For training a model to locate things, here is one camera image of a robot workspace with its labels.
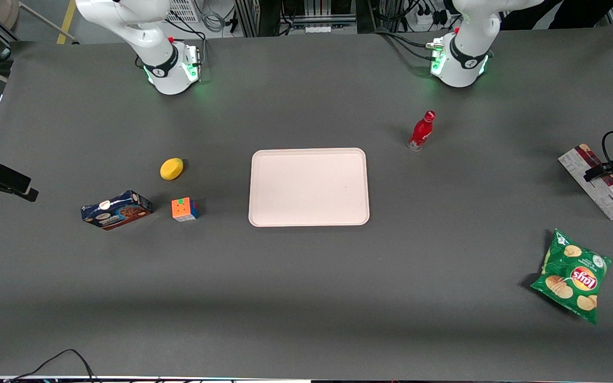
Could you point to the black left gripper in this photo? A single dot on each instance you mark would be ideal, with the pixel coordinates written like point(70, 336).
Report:
point(611, 167)

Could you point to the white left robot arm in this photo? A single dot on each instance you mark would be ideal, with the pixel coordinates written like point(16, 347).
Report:
point(466, 58)

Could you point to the blue cookie box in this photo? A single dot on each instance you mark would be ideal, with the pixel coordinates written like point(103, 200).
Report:
point(117, 211)

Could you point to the beige plastic tray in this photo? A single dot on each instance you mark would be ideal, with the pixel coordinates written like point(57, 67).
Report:
point(306, 186)

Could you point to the green chips bag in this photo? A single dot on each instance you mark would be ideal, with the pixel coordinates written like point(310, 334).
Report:
point(572, 276)

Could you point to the yellow lemon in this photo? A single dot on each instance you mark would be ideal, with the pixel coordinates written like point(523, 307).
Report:
point(171, 169)

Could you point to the colourful puzzle cube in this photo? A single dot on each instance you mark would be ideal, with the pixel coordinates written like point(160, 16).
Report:
point(183, 209)

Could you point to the red soda bottle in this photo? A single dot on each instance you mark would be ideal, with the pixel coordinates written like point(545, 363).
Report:
point(421, 133)

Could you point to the white perforated basket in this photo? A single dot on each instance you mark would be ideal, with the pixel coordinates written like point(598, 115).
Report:
point(184, 10)

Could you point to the aluminium equipment rack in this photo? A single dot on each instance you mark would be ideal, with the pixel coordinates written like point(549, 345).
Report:
point(258, 16)

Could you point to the dark gray table mat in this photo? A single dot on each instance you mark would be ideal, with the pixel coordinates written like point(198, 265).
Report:
point(306, 292)

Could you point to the white power strip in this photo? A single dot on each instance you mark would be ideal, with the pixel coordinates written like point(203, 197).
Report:
point(318, 28)

